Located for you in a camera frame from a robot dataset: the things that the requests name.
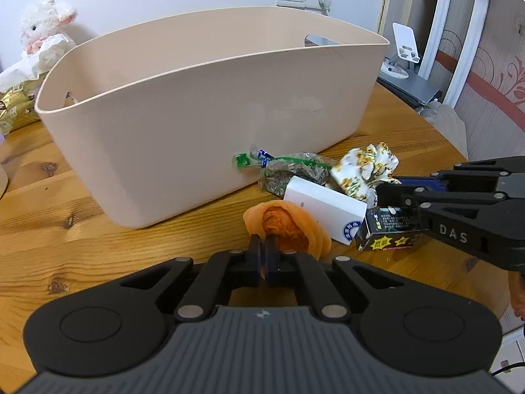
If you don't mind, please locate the black small carton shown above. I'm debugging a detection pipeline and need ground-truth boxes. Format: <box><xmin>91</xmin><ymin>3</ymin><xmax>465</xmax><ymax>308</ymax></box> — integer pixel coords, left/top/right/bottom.
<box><xmin>355</xmin><ymin>207</ymin><xmax>422</xmax><ymax>252</ymax></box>

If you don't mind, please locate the orange plush toy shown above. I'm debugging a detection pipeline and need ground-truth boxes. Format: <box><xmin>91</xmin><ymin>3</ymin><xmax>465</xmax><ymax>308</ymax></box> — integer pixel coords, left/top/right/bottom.
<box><xmin>243</xmin><ymin>200</ymin><xmax>332</xmax><ymax>260</ymax></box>

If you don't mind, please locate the floral fabric scrunchie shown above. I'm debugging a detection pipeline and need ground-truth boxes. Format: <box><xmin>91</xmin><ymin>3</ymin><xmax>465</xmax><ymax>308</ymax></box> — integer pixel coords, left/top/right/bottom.
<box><xmin>330</xmin><ymin>142</ymin><xmax>400</xmax><ymax>208</ymax></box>

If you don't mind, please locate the white small box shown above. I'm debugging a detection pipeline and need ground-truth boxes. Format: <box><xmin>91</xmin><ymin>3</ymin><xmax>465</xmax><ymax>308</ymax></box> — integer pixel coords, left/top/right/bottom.
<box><xmin>284</xmin><ymin>176</ymin><xmax>368</xmax><ymax>246</ymax></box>

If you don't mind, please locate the green clear snack bag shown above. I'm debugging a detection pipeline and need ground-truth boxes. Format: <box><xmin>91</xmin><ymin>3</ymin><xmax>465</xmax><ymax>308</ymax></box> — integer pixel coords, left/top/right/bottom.
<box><xmin>232</xmin><ymin>145</ymin><xmax>335</xmax><ymax>197</ymax></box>

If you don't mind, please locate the right human hand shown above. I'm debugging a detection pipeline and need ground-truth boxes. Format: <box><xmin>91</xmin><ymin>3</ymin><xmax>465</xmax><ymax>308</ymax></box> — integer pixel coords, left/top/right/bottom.
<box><xmin>508</xmin><ymin>271</ymin><xmax>525</xmax><ymax>320</ymax></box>

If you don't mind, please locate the beige crumpled cloth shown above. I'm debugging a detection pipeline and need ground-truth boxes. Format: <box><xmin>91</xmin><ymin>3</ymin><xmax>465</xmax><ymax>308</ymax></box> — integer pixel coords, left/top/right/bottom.
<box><xmin>417</xmin><ymin>100</ymin><xmax>468</xmax><ymax>158</ymax></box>

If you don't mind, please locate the grey laptop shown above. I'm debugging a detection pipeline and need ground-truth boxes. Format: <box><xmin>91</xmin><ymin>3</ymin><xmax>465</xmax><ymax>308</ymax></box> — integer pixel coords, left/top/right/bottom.
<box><xmin>377</xmin><ymin>70</ymin><xmax>441</xmax><ymax>109</ymax></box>

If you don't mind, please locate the white phone stand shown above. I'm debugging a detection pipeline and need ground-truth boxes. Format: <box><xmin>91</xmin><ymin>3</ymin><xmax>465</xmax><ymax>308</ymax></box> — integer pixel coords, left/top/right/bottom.
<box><xmin>381</xmin><ymin>22</ymin><xmax>420</xmax><ymax>80</ymax></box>

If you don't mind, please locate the beige plastic storage bin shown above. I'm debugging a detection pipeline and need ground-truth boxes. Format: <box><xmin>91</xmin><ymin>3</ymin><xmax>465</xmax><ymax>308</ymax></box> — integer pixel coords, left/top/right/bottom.
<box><xmin>35</xmin><ymin>6</ymin><xmax>389</xmax><ymax>229</ymax></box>

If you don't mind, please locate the white framed wardrobe door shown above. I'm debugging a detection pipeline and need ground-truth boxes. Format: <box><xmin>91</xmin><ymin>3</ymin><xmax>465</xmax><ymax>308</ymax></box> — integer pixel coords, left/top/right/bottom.
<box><xmin>419</xmin><ymin>0</ymin><xmax>490</xmax><ymax>107</ymax></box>

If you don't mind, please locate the gold tissue pack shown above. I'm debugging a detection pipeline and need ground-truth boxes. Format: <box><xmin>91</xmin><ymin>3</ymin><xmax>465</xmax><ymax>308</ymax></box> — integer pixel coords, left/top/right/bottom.
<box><xmin>0</xmin><ymin>80</ymin><xmax>42</xmax><ymax>136</ymax></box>

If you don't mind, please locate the white tissue paper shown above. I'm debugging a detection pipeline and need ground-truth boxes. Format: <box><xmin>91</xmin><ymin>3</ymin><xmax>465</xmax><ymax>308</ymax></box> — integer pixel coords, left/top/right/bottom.
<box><xmin>0</xmin><ymin>33</ymin><xmax>76</xmax><ymax>94</ymax></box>

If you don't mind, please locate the white plush lamb toy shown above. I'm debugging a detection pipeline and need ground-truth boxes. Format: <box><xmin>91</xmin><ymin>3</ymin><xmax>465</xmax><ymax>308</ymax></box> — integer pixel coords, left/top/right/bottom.
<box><xmin>20</xmin><ymin>0</ymin><xmax>77</xmax><ymax>55</ymax></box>

